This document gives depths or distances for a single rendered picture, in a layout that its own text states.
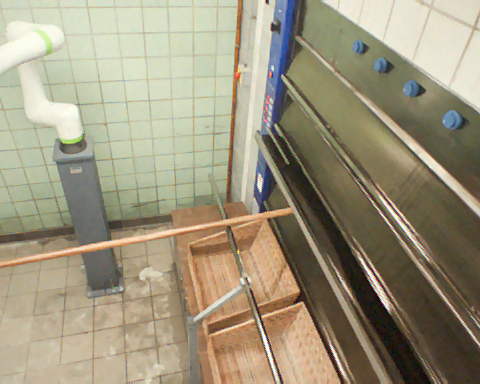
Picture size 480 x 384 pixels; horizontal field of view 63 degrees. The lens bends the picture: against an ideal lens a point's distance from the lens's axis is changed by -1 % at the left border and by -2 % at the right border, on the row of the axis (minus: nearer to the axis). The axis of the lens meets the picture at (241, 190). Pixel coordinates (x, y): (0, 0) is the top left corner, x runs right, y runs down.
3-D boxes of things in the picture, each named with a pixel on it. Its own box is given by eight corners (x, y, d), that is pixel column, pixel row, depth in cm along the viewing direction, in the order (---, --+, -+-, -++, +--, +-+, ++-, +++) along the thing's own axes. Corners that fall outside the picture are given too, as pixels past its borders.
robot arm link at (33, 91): (37, 116, 220) (13, 16, 188) (64, 120, 218) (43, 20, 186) (23, 126, 210) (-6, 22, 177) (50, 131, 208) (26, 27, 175)
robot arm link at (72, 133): (62, 128, 222) (55, 98, 210) (88, 133, 220) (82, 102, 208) (49, 140, 212) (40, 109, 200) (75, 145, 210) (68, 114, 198)
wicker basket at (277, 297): (261, 246, 255) (266, 215, 238) (294, 322, 214) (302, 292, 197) (186, 259, 243) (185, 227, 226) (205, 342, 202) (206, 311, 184)
